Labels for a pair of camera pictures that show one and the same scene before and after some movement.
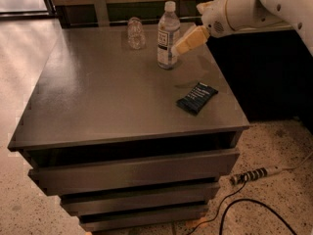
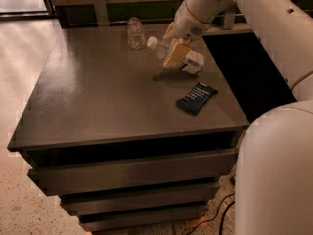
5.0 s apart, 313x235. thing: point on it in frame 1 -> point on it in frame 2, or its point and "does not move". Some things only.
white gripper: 216,21 -> 188,24
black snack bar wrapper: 197,99 does not move
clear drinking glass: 136,35 does not move
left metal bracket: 101,8 does not move
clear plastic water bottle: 168,33 -> 194,63
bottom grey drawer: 138,218 does not move
